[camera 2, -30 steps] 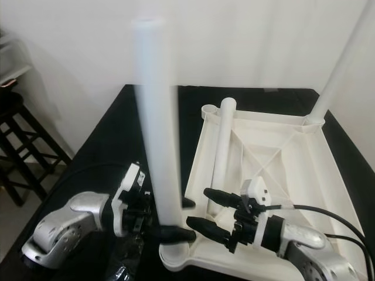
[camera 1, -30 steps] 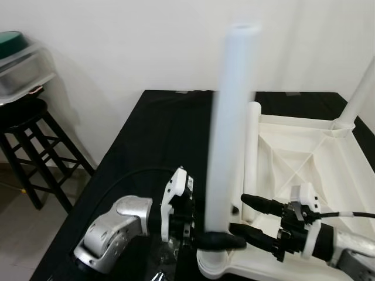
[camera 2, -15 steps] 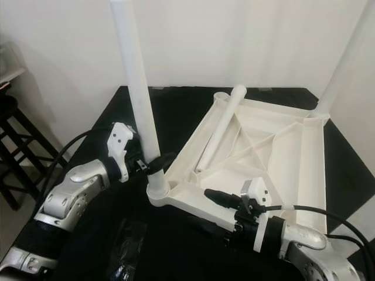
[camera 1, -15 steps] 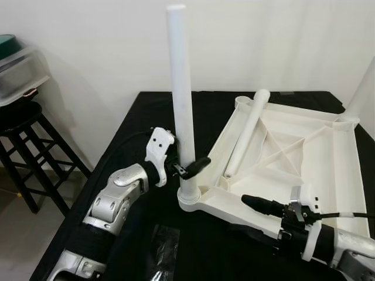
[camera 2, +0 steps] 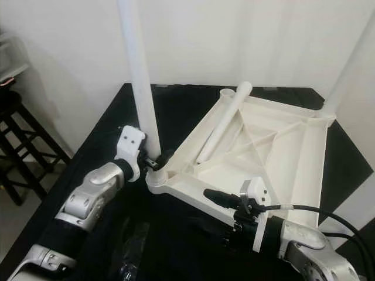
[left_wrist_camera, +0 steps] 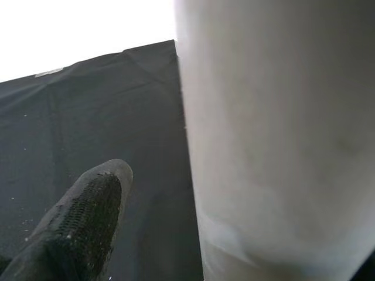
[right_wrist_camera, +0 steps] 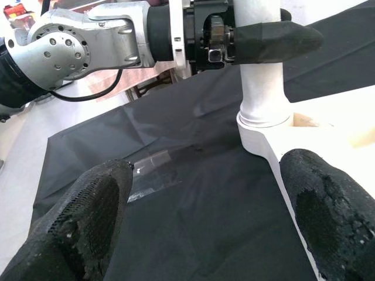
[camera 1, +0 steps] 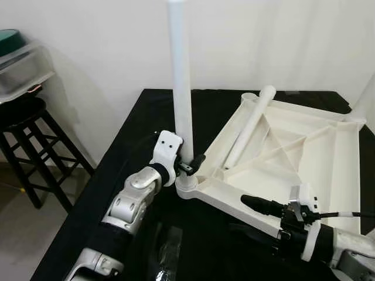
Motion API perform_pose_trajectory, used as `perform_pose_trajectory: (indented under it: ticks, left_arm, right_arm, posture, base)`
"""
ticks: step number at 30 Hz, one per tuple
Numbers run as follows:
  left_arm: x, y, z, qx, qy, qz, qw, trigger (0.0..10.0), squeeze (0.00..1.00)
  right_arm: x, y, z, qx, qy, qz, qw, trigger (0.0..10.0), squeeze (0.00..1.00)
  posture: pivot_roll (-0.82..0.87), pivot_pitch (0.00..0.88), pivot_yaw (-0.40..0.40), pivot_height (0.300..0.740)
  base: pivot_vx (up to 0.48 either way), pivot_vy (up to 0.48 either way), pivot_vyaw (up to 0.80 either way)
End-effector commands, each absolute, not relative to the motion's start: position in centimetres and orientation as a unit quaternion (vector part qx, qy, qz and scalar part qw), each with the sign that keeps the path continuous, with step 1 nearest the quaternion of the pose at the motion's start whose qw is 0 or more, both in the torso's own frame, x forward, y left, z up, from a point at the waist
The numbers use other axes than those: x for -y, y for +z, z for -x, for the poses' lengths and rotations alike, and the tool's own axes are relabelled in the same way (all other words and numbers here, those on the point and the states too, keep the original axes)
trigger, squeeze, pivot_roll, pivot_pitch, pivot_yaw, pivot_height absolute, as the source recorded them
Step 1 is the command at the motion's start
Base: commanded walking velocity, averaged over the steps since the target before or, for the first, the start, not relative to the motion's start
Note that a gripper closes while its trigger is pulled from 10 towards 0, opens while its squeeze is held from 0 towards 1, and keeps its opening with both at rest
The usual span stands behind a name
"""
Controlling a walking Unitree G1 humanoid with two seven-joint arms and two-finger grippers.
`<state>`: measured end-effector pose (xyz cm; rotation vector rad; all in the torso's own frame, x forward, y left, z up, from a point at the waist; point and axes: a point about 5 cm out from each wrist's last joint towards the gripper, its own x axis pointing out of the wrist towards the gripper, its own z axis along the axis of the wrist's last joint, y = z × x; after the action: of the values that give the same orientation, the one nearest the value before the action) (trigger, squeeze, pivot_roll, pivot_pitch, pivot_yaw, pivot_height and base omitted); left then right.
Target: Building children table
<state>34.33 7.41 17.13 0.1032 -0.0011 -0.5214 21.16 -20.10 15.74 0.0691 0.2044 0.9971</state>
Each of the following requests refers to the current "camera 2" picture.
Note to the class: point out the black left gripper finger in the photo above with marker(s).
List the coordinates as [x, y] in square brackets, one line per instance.
[165, 157]

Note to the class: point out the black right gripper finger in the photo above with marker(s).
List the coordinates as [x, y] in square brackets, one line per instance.
[214, 229]
[222, 199]

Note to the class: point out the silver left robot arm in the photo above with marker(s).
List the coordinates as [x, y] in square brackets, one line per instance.
[88, 202]

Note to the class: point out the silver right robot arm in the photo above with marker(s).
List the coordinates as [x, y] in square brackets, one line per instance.
[316, 252]

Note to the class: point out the white plastic children table top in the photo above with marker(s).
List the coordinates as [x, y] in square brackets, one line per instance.
[275, 152]

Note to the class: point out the black tablecloth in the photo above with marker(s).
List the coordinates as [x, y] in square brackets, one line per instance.
[82, 146]

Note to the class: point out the clear tape patch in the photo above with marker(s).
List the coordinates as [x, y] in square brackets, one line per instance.
[136, 252]

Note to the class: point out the black stool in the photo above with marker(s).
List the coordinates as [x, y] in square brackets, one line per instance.
[29, 146]

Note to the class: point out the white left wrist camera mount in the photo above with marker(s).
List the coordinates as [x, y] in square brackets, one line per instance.
[132, 146]

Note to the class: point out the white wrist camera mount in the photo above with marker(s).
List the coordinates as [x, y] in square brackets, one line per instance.
[255, 190]
[132, 146]

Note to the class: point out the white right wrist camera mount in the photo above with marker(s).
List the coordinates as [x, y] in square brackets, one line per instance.
[255, 190]

